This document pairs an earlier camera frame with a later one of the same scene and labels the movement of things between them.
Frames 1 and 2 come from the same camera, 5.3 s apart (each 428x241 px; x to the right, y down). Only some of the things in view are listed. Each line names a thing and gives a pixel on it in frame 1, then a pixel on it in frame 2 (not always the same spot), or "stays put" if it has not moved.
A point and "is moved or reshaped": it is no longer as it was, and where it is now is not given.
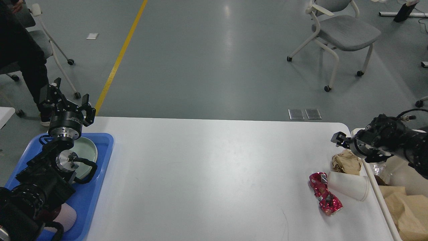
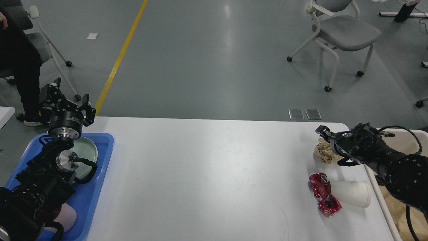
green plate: (85, 147) stays put
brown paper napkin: (347, 162) is moved or reshaped
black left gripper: (67, 124) stays put
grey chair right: (340, 27) stays put
